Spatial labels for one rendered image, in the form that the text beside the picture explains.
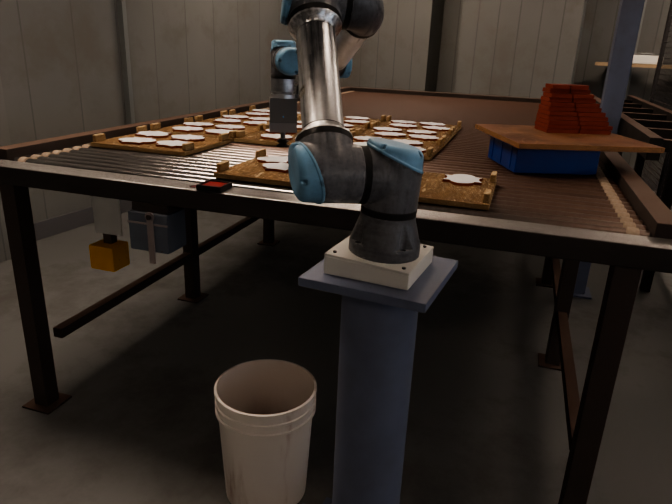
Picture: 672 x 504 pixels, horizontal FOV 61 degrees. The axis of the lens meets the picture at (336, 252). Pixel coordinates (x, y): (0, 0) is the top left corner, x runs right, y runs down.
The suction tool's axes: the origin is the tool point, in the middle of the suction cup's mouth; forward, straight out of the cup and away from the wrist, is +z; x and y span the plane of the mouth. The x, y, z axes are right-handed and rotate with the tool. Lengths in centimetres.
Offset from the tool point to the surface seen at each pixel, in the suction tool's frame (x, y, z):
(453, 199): 38, -45, 7
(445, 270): 73, -32, 14
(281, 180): 16.6, 1.0, 7.4
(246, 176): 11.5, 11.3, 7.4
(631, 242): 68, -78, 9
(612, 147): 7, -109, -3
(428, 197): 36, -38, 7
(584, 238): 65, -68, 10
